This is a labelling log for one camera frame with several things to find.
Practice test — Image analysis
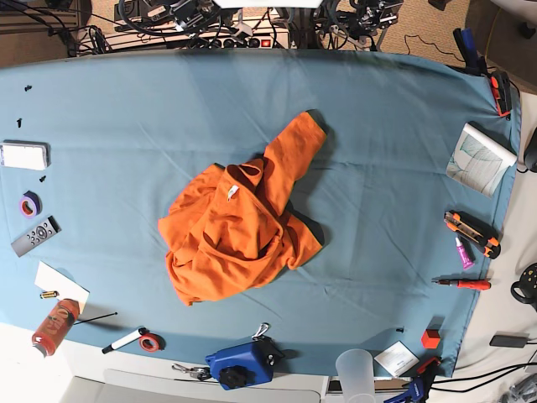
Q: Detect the orange t-shirt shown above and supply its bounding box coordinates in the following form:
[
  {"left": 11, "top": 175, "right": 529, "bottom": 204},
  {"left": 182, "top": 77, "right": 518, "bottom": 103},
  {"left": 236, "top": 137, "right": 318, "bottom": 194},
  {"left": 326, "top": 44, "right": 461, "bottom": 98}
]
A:
[{"left": 158, "top": 112, "right": 327, "bottom": 306}]

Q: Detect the blue table cloth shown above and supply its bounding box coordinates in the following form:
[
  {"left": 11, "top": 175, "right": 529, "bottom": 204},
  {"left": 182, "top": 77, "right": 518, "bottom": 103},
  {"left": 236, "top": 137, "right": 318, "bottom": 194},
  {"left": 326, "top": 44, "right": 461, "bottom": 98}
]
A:
[{"left": 1, "top": 50, "right": 520, "bottom": 375}]

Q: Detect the silver carabiner clip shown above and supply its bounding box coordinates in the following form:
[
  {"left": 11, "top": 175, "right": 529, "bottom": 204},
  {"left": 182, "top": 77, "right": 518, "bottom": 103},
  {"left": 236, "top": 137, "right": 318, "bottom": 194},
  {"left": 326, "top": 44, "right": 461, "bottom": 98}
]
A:
[{"left": 252, "top": 322, "right": 270, "bottom": 341}]

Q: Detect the blue plastic device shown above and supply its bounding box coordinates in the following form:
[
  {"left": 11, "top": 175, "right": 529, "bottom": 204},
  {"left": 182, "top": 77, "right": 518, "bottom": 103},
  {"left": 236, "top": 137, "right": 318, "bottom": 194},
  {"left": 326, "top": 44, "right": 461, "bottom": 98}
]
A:
[{"left": 205, "top": 337, "right": 285, "bottom": 390}]

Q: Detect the white power strip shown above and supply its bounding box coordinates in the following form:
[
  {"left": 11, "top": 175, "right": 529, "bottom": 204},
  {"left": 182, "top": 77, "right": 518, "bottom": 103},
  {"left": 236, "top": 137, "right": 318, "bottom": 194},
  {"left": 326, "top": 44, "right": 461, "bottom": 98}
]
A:
[{"left": 106, "top": 29, "right": 289, "bottom": 51}]

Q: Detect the red tape roll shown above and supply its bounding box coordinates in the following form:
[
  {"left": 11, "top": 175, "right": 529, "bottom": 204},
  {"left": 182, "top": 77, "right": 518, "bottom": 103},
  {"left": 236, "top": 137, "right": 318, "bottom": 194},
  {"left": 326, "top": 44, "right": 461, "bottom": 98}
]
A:
[{"left": 138, "top": 332, "right": 165, "bottom": 353}]

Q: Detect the silver key clip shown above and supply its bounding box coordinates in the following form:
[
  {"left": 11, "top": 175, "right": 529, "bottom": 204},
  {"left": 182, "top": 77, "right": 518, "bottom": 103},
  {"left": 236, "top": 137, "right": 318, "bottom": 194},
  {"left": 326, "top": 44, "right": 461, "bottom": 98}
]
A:
[{"left": 171, "top": 364, "right": 211, "bottom": 381}]

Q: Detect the translucent plastic cup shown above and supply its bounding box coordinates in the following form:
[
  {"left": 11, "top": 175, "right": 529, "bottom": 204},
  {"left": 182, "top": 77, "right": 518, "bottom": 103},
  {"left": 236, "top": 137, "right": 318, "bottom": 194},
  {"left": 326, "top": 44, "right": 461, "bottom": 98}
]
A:
[{"left": 336, "top": 348, "right": 375, "bottom": 403}]

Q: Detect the white marker pen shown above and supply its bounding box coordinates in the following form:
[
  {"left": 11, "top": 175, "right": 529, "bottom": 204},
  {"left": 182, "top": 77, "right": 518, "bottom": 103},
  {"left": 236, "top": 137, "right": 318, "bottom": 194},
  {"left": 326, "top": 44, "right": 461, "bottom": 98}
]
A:
[{"left": 102, "top": 327, "right": 148, "bottom": 354}]

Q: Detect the thin black rod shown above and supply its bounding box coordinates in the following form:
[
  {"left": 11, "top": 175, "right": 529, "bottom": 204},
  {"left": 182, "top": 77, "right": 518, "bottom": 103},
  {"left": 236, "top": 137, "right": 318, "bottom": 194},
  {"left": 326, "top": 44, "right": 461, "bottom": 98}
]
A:
[{"left": 74, "top": 312, "right": 118, "bottom": 325}]

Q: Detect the small white card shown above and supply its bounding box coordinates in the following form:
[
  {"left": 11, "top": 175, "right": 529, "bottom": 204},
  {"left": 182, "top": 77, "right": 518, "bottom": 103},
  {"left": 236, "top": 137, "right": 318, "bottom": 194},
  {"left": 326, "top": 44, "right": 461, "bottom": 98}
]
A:
[{"left": 374, "top": 341, "right": 419, "bottom": 377}]

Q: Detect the red screwdriver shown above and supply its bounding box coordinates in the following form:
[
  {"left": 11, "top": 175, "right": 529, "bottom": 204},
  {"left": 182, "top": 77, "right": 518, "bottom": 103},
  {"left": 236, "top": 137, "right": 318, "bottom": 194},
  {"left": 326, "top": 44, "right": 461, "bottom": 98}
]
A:
[{"left": 432, "top": 279, "right": 492, "bottom": 291}]

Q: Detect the purple glue tube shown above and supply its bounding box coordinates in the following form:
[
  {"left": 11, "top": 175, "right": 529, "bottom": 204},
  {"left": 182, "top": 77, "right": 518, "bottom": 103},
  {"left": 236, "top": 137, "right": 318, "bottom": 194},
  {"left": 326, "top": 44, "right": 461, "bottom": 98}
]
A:
[{"left": 455, "top": 236, "right": 474, "bottom": 270}]

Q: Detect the orange black utility knife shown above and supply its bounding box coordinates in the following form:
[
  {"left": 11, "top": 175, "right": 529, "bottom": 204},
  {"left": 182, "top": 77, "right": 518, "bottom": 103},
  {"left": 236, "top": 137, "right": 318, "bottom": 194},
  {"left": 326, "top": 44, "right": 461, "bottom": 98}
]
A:
[{"left": 444, "top": 210, "right": 501, "bottom": 259}]

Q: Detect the red cube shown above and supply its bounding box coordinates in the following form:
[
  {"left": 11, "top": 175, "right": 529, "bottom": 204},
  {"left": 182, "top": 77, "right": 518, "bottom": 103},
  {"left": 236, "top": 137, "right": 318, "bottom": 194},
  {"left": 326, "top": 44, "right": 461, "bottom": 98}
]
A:
[{"left": 421, "top": 328, "right": 441, "bottom": 349}]

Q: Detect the white notebook with leaf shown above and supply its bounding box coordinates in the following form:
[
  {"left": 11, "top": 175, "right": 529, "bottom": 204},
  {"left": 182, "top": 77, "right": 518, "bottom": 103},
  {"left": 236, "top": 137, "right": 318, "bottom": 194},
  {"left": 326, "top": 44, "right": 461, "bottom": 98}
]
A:
[{"left": 446, "top": 123, "right": 518, "bottom": 198}]

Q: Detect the grey remote control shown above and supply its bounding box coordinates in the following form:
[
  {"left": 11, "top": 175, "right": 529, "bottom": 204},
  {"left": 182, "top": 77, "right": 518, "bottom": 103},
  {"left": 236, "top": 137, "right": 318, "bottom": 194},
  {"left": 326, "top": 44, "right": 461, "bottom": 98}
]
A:
[{"left": 11, "top": 216, "right": 60, "bottom": 257}]

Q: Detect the white paper sheet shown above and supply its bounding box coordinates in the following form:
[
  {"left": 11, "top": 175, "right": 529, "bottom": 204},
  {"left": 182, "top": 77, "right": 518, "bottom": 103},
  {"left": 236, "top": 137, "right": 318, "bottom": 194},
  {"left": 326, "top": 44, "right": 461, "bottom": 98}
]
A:
[{"left": 34, "top": 261, "right": 90, "bottom": 314}]

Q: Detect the purple tape roll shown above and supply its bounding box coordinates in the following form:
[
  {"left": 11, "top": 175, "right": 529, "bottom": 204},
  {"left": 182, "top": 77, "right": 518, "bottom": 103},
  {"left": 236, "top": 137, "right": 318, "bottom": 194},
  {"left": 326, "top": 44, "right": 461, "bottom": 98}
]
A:
[{"left": 18, "top": 191, "right": 42, "bottom": 218}]

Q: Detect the small gold battery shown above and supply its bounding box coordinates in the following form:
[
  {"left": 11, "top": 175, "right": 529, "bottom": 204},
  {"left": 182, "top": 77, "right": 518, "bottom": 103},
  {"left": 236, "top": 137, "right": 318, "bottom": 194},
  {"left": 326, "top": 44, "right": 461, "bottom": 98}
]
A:
[{"left": 39, "top": 290, "right": 59, "bottom": 299}]

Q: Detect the blue clamp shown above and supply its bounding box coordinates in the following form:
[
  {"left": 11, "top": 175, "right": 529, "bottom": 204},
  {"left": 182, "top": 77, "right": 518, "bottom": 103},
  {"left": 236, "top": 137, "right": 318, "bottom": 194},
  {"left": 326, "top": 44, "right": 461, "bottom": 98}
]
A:
[{"left": 384, "top": 357, "right": 441, "bottom": 403}]

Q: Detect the red drink can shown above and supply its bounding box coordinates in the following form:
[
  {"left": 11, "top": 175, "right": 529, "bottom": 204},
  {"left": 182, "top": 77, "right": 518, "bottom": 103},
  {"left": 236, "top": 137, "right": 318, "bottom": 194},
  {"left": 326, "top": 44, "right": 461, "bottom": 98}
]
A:
[{"left": 32, "top": 299, "right": 80, "bottom": 358}]

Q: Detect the white box with lid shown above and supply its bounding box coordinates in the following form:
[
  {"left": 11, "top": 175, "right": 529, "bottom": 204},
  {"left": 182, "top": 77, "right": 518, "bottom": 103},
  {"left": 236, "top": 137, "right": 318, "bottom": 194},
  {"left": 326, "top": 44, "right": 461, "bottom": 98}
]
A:
[{"left": 1, "top": 142, "right": 50, "bottom": 170}]

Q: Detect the red black clamp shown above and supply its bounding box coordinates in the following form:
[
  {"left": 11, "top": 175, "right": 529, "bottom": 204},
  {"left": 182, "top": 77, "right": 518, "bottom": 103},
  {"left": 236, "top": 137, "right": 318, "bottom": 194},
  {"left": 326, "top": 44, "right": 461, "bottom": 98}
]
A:
[{"left": 490, "top": 70, "right": 512, "bottom": 117}]

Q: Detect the black computer mouse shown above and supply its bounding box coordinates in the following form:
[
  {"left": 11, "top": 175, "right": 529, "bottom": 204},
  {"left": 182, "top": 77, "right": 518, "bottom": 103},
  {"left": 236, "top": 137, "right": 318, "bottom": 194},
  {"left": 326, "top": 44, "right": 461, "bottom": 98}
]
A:
[{"left": 524, "top": 128, "right": 537, "bottom": 173}]

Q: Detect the black power adapter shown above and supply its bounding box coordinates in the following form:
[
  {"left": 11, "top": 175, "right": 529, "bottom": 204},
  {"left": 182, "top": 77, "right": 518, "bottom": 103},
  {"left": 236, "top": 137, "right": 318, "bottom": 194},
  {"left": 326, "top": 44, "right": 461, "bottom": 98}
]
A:
[{"left": 489, "top": 332, "right": 529, "bottom": 348}]

